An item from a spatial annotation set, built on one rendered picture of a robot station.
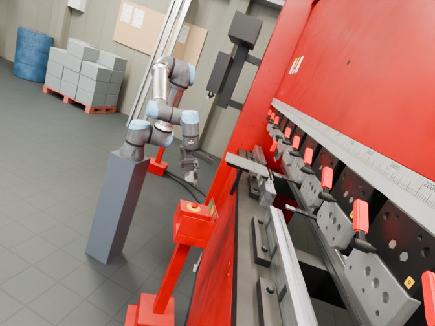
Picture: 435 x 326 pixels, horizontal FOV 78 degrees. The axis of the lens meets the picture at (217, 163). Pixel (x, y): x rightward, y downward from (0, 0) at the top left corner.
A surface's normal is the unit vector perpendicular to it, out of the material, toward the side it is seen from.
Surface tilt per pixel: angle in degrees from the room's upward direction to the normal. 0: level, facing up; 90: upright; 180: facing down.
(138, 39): 90
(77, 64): 90
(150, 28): 90
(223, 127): 90
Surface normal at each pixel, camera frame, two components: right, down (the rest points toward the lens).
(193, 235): 0.15, 0.37
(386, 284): -0.93, -0.36
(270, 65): -0.08, 0.29
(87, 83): -0.28, 0.22
